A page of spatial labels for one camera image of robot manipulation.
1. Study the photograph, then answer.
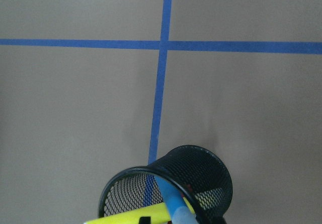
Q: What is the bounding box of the brown paper table cover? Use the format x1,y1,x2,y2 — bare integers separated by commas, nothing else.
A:
1,0,321,223

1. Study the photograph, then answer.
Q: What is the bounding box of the blue marker pen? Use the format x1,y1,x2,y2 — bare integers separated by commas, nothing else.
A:
155,177,198,224

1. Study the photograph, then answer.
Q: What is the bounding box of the yellow highlighter pen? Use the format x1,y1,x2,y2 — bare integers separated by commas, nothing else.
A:
85,197,197,223

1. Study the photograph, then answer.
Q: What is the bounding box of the black mesh pen cup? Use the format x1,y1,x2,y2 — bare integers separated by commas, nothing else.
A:
98,145,233,223

